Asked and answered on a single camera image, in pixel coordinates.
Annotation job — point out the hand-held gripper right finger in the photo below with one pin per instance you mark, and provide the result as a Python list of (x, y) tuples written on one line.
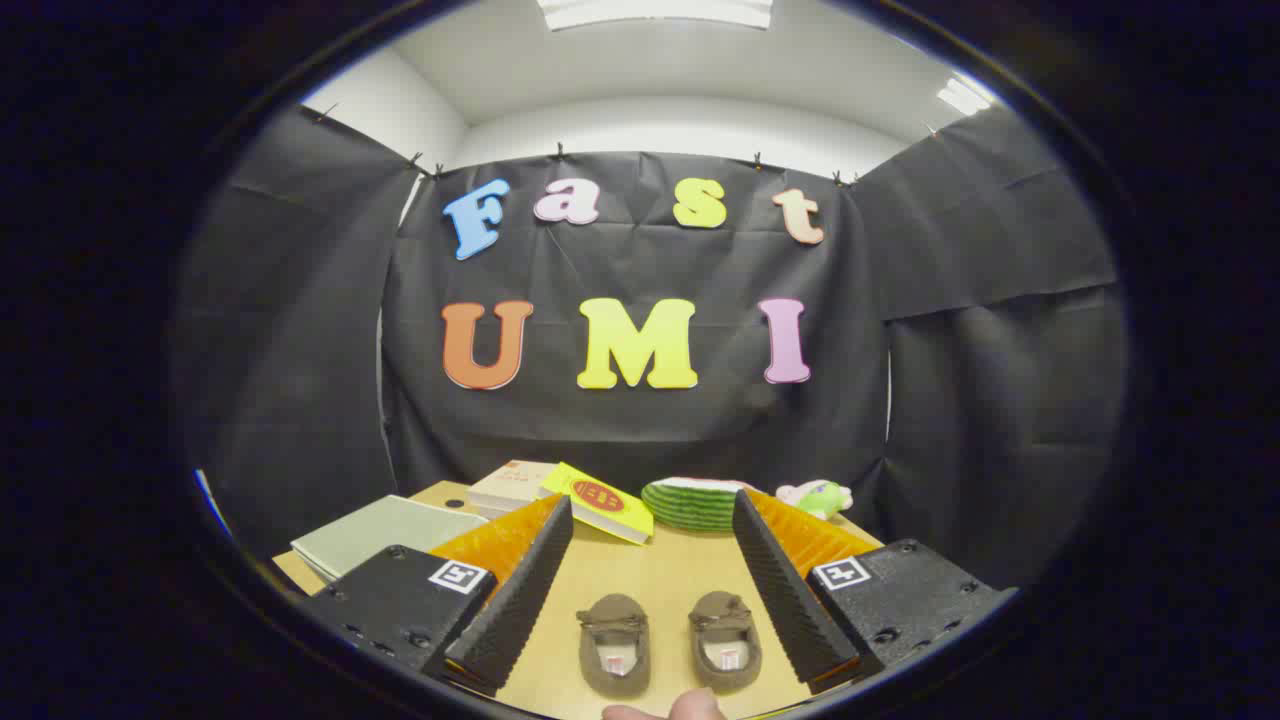
[(785, 590)]

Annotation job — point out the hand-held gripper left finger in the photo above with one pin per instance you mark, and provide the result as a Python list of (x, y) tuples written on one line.
[(520, 590)]

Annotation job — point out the brown fuzzy shoe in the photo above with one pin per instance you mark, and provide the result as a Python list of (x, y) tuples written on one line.
[(612, 625), (722, 620)]

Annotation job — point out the pale green fabric storage box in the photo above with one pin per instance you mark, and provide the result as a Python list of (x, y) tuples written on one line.
[(385, 530)]

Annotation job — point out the white cover book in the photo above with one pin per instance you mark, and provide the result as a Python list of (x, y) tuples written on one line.
[(495, 506)]

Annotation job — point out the pink and green plush toy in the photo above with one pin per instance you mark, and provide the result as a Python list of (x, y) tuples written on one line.
[(820, 497)]

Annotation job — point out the beige cover book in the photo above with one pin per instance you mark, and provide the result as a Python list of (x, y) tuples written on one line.
[(515, 478)]

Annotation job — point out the yellow book with red seal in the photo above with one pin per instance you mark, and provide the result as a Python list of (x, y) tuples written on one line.
[(600, 498)]

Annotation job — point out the watermelon slice plush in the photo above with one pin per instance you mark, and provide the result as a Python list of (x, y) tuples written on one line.
[(695, 505)]

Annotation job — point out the black backdrop cloth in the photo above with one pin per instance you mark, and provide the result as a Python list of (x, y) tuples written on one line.
[(650, 430)]

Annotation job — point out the ceiling light panel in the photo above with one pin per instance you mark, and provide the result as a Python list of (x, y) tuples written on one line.
[(655, 10), (962, 97)]

